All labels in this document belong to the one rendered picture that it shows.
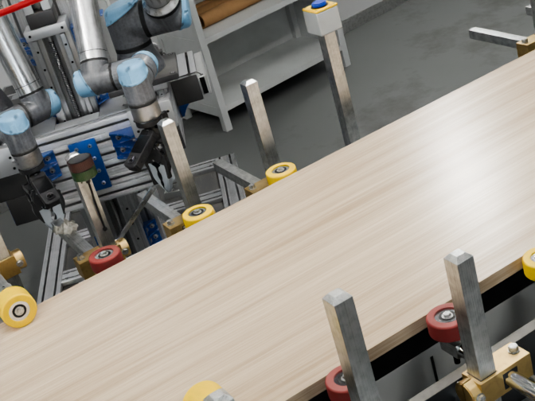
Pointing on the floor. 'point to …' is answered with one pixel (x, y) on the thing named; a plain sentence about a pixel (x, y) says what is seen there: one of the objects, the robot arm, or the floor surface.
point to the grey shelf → (249, 51)
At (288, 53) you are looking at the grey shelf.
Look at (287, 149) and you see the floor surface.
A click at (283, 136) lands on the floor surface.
